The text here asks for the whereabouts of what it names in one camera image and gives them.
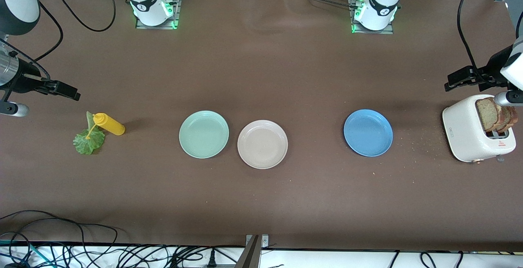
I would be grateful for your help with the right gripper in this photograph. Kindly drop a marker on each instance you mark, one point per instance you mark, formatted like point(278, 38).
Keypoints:
point(25, 81)

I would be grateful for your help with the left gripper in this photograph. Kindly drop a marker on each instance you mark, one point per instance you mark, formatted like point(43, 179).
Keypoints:
point(493, 71)

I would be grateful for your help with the brown bread slice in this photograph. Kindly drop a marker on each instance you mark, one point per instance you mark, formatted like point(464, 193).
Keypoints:
point(487, 117)
point(511, 117)

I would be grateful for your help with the green lettuce leaf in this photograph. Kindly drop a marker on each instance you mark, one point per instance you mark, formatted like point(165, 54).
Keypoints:
point(88, 143)

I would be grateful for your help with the yellow mustard squeeze bottle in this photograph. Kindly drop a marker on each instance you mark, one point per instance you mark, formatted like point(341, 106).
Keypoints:
point(110, 125)

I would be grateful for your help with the blue plate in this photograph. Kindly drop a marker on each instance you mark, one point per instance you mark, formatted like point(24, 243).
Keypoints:
point(368, 132)

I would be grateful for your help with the mint green plate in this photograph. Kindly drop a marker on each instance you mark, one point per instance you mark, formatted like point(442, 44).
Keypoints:
point(204, 134)

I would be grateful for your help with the beige plate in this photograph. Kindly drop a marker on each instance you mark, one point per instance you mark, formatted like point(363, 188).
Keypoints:
point(262, 144)

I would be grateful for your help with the white toaster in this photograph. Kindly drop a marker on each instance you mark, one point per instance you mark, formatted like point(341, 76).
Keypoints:
point(463, 133)

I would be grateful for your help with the black power plug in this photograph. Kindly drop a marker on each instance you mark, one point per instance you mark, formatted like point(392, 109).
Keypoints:
point(211, 260)

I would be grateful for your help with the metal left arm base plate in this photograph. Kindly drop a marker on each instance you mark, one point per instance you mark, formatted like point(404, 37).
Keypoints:
point(390, 32)

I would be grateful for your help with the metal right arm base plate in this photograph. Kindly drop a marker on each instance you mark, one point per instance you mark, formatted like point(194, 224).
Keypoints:
point(176, 14)

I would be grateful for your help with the dark grey metal post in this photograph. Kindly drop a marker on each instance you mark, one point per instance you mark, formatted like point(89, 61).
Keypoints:
point(250, 256)

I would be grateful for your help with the grey metal table bracket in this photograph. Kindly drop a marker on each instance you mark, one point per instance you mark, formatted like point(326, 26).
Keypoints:
point(264, 241)

